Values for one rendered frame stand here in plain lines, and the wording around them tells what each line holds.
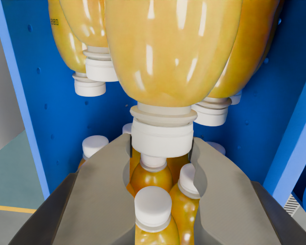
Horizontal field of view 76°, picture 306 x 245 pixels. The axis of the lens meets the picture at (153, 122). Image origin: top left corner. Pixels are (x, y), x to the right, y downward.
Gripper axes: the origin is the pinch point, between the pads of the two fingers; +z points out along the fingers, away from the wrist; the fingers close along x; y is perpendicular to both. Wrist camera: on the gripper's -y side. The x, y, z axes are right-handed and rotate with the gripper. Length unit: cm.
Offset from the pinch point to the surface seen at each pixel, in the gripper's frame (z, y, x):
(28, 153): 119, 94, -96
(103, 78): 6.0, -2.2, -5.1
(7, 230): 120, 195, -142
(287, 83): 9.3, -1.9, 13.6
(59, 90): 13.8, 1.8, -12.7
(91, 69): 6.3, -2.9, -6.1
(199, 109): 6.6, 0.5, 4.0
